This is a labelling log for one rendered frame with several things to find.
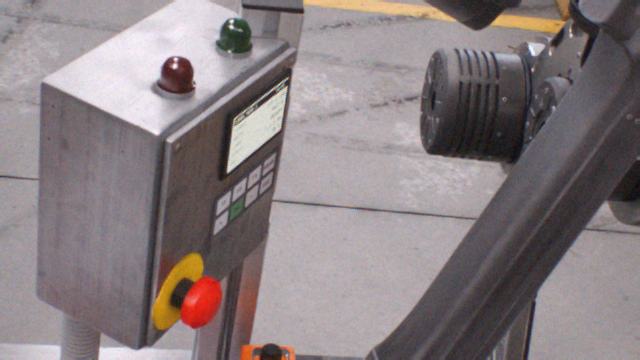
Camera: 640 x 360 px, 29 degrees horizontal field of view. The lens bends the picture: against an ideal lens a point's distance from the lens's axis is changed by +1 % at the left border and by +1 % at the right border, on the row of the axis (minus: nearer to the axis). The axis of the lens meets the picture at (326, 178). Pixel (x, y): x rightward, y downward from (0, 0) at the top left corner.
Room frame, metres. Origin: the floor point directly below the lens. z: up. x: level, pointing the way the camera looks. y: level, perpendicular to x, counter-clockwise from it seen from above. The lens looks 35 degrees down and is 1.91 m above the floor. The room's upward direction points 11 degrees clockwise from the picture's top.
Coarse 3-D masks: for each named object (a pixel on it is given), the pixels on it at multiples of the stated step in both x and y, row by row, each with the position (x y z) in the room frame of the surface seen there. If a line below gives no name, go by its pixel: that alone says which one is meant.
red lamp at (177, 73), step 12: (168, 60) 0.68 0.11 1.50; (180, 60) 0.68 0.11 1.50; (168, 72) 0.67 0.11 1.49; (180, 72) 0.67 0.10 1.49; (192, 72) 0.68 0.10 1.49; (156, 84) 0.68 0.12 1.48; (168, 84) 0.67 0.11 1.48; (180, 84) 0.67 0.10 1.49; (192, 84) 0.68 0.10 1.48; (168, 96) 0.67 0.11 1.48; (180, 96) 0.67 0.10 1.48; (192, 96) 0.67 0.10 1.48
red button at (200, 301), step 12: (180, 288) 0.65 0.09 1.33; (192, 288) 0.64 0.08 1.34; (204, 288) 0.64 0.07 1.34; (216, 288) 0.65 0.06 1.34; (180, 300) 0.64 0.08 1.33; (192, 300) 0.63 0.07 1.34; (204, 300) 0.64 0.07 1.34; (216, 300) 0.65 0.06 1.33; (192, 312) 0.63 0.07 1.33; (204, 312) 0.63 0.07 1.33; (216, 312) 0.65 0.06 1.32; (192, 324) 0.63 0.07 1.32; (204, 324) 0.64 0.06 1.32
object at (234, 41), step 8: (224, 24) 0.74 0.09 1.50; (232, 24) 0.74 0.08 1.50; (240, 24) 0.74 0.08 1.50; (248, 24) 0.75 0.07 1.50; (224, 32) 0.74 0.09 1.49; (232, 32) 0.74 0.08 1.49; (240, 32) 0.74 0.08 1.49; (248, 32) 0.74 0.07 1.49; (216, 40) 0.74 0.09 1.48; (224, 40) 0.74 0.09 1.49; (232, 40) 0.73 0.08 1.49; (240, 40) 0.74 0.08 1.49; (248, 40) 0.74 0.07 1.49; (216, 48) 0.74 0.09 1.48; (224, 48) 0.73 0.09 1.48; (232, 48) 0.73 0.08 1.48; (240, 48) 0.74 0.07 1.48; (248, 48) 0.74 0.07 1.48; (224, 56) 0.73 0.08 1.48; (232, 56) 0.73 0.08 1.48; (240, 56) 0.73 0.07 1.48; (248, 56) 0.74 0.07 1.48
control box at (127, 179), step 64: (192, 0) 0.80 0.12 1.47; (128, 64) 0.70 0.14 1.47; (192, 64) 0.72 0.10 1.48; (256, 64) 0.73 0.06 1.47; (64, 128) 0.65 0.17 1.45; (128, 128) 0.63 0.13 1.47; (192, 128) 0.65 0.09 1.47; (64, 192) 0.65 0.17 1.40; (128, 192) 0.63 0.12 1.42; (192, 192) 0.66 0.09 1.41; (64, 256) 0.65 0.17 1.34; (128, 256) 0.63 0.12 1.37; (192, 256) 0.67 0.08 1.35; (128, 320) 0.63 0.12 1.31
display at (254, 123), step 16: (272, 80) 0.74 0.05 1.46; (288, 80) 0.76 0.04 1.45; (256, 96) 0.72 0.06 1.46; (272, 96) 0.74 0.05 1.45; (240, 112) 0.70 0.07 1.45; (256, 112) 0.72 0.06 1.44; (272, 112) 0.74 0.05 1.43; (240, 128) 0.70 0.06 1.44; (256, 128) 0.72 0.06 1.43; (272, 128) 0.75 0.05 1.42; (224, 144) 0.69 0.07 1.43; (240, 144) 0.70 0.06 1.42; (256, 144) 0.73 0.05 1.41; (224, 160) 0.69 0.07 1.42; (240, 160) 0.71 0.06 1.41; (224, 176) 0.69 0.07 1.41
